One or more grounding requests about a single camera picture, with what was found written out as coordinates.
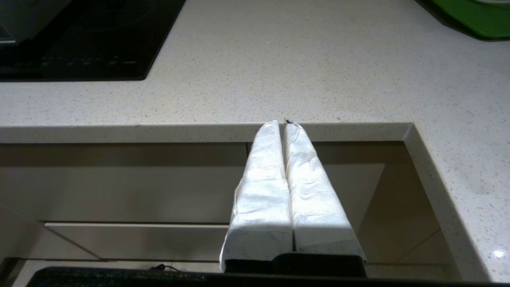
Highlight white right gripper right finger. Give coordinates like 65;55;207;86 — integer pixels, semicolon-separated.
284;120;367;263

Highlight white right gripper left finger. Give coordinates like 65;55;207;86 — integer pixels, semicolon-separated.
219;120;294;273

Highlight black induction cooktop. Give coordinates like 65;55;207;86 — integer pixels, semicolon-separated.
0;0;187;82

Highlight green plastic tray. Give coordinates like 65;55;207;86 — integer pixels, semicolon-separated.
414;0;510;41

